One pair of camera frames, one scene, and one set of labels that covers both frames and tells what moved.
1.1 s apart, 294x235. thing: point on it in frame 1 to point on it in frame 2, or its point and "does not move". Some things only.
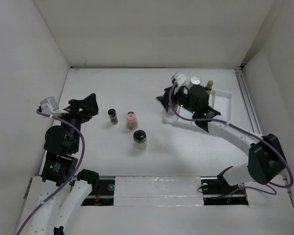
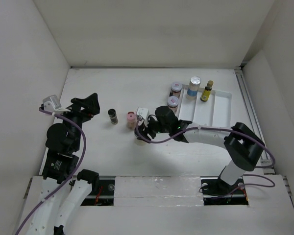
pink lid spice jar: x=132 y=122 does not move
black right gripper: x=173 y=97 to x=143 y=130
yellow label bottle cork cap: x=209 y=84 does not move
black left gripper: x=89 y=105 does not move
